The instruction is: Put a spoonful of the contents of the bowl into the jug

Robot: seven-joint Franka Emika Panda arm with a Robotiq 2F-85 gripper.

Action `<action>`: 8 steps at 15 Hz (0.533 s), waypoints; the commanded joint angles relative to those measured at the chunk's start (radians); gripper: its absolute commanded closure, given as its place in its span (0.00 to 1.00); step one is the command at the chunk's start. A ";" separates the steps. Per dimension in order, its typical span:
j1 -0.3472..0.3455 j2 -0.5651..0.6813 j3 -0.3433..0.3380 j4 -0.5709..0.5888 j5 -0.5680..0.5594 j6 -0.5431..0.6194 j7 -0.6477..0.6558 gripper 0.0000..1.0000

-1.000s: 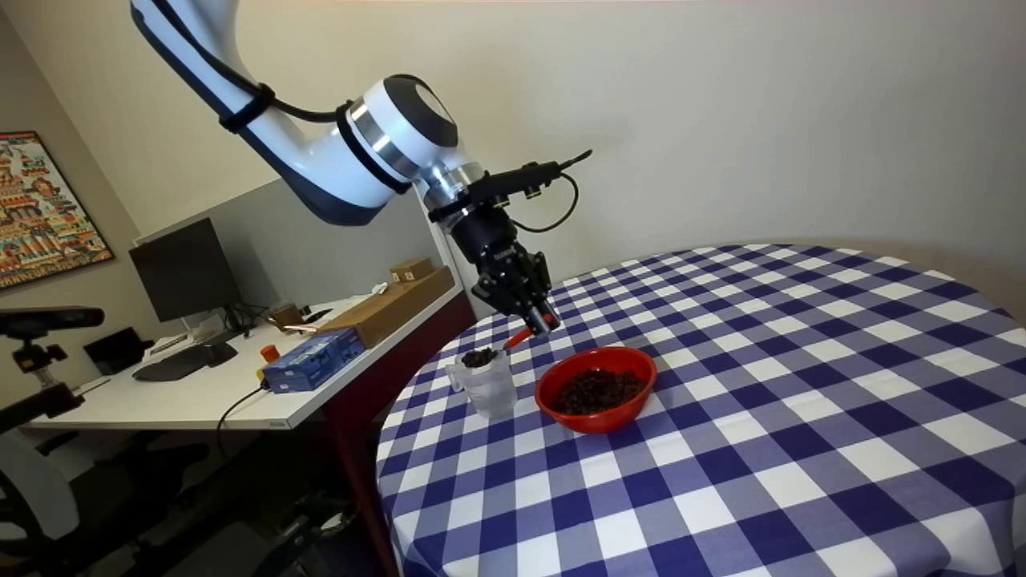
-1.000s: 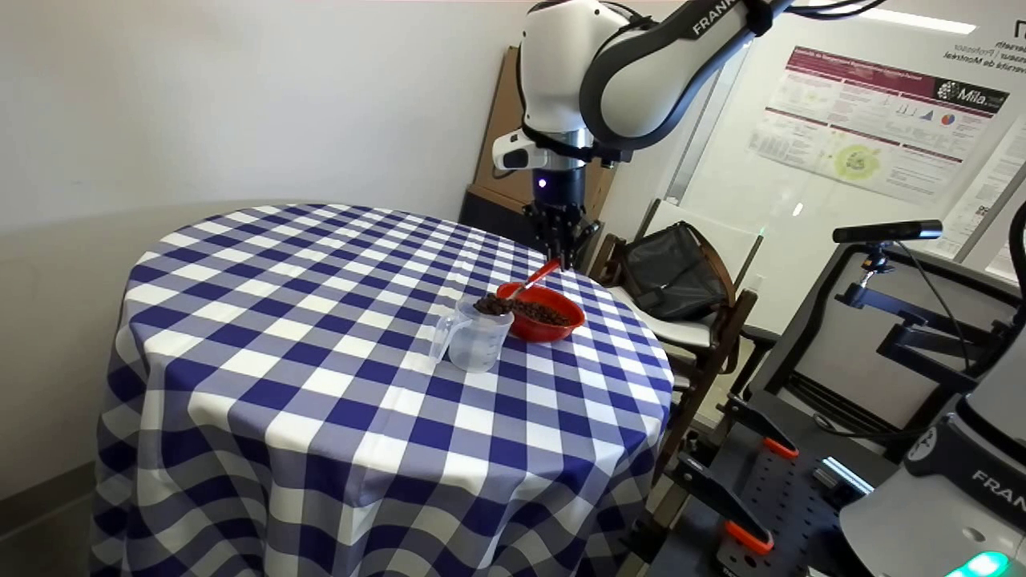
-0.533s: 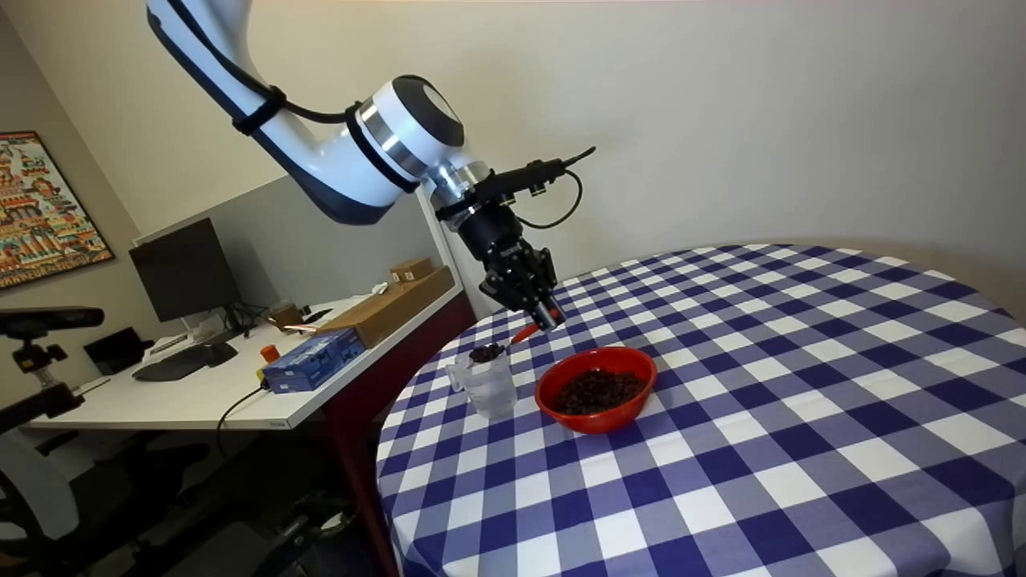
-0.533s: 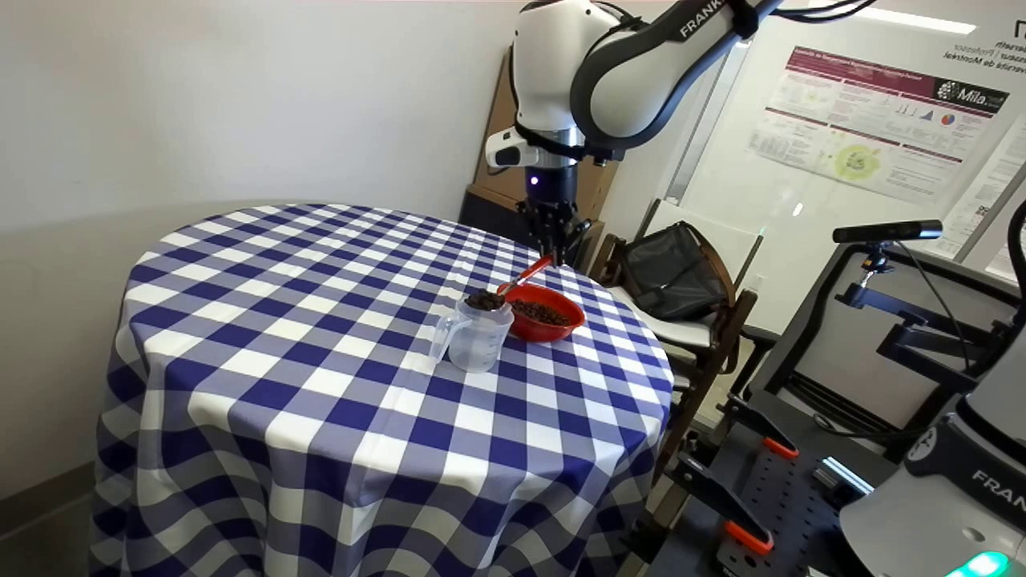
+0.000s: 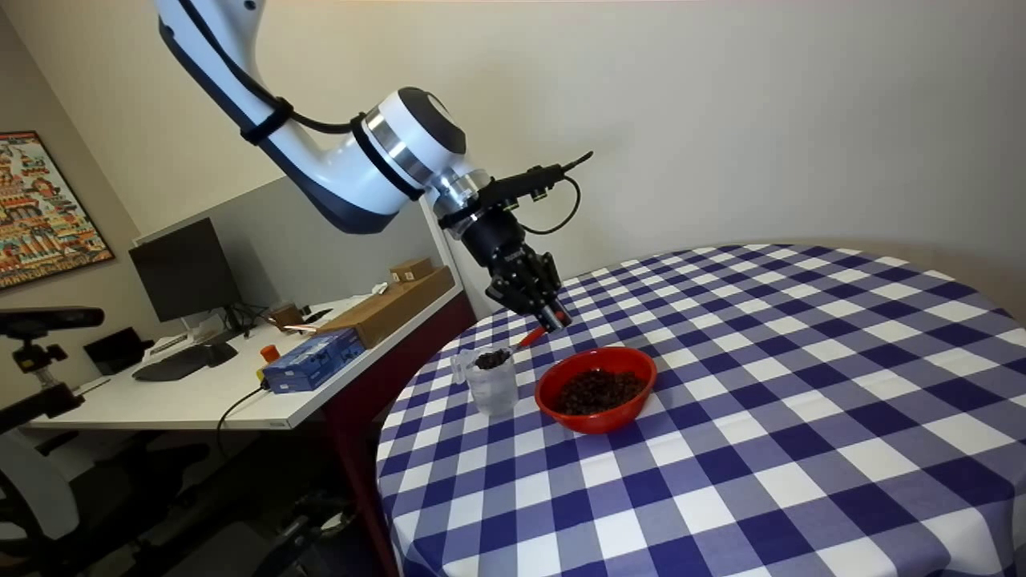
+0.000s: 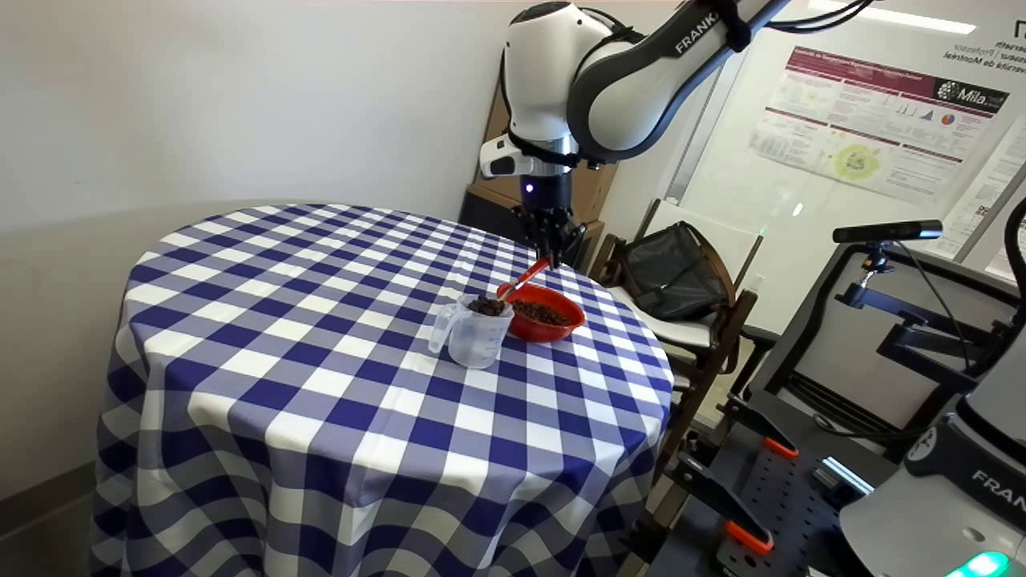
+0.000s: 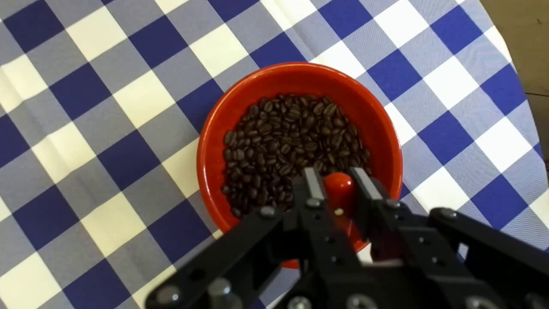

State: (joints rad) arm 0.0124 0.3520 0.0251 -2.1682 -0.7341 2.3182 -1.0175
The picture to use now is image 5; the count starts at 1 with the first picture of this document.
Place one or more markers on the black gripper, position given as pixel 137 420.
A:
pixel 515 268

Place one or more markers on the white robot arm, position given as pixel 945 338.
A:
pixel 340 179

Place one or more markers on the dark brown bowl contents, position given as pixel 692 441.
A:
pixel 596 390

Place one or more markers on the red plastic bowl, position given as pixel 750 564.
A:
pixel 594 419

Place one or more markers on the clear glass cup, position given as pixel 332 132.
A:
pixel 490 390

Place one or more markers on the long brown cardboard box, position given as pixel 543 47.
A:
pixel 388 306

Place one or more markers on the dark red desk cabinet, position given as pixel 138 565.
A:
pixel 369 404

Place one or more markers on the blue box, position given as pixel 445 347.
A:
pixel 315 362

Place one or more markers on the grey desk partition panel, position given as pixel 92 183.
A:
pixel 277 253

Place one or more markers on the small orange desk object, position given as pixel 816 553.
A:
pixel 269 355

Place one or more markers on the blue white checked tablecloth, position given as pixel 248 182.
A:
pixel 811 459

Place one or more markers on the black computer monitor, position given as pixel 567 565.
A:
pixel 183 268

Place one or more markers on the black keyboard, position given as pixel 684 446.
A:
pixel 179 362

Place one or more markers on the white desk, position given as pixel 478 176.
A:
pixel 172 401

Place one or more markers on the small black desk device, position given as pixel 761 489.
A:
pixel 115 352

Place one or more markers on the black grey office chair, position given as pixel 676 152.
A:
pixel 44 492

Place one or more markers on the black camera on stand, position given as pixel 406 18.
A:
pixel 48 318

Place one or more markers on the framed colourful wall picture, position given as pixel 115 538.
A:
pixel 37 209

